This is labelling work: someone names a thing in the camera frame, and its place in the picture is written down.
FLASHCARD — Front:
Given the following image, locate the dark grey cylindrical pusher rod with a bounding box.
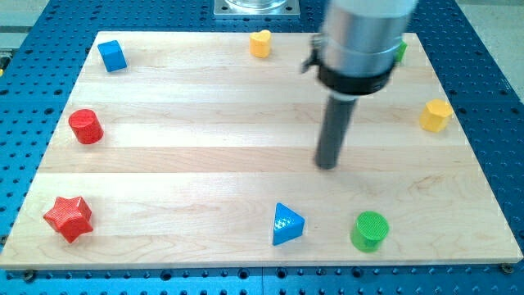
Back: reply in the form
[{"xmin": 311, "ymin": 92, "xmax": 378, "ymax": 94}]
[{"xmin": 314, "ymin": 96, "xmax": 357, "ymax": 170}]

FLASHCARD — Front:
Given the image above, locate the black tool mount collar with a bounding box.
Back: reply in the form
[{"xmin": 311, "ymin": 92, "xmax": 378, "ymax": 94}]
[{"xmin": 301, "ymin": 34, "xmax": 395, "ymax": 101}]

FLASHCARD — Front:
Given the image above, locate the green block behind arm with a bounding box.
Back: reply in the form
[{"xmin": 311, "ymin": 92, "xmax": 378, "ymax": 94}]
[{"xmin": 395, "ymin": 40, "xmax": 408, "ymax": 63}]

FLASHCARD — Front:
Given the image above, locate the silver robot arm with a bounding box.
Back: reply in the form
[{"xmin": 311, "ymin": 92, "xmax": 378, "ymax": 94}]
[{"xmin": 300, "ymin": 0, "xmax": 418, "ymax": 170}]

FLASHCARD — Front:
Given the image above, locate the blue triangle block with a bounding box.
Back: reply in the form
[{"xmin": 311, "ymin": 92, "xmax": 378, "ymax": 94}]
[{"xmin": 273, "ymin": 202, "xmax": 305, "ymax": 246}]

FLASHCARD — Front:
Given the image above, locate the yellow heart block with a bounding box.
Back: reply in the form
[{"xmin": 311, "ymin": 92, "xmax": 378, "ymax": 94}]
[{"xmin": 249, "ymin": 29, "xmax": 272, "ymax": 58}]

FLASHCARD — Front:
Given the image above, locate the yellow hexagon block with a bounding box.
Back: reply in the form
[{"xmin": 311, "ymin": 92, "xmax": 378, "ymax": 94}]
[{"xmin": 419, "ymin": 99, "xmax": 453, "ymax": 133}]

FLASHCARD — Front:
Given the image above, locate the green cylinder block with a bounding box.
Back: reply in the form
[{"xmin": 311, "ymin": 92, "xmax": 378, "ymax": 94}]
[{"xmin": 350, "ymin": 211, "xmax": 390, "ymax": 252}]

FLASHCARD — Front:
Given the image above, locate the light wooden board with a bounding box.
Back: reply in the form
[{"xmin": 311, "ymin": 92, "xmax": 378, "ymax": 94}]
[{"xmin": 1, "ymin": 31, "xmax": 522, "ymax": 270}]

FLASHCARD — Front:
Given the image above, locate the blue cube block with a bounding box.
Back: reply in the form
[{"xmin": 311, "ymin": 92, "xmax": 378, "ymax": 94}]
[{"xmin": 97, "ymin": 40, "xmax": 127, "ymax": 72}]

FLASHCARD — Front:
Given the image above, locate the red cylinder block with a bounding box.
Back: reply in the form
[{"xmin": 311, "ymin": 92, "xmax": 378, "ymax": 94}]
[{"xmin": 68, "ymin": 109, "xmax": 104, "ymax": 144}]

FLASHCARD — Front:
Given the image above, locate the red star block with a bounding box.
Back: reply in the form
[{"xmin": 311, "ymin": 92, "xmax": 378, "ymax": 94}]
[{"xmin": 43, "ymin": 196, "xmax": 93, "ymax": 243}]

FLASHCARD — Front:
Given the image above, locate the blue perforated metal table plate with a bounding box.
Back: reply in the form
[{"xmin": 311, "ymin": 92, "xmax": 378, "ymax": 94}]
[{"xmin": 1, "ymin": 1, "xmax": 523, "ymax": 294}]

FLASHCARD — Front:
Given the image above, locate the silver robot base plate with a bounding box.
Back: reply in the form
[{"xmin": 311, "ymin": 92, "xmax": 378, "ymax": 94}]
[{"xmin": 213, "ymin": 0, "xmax": 300, "ymax": 17}]

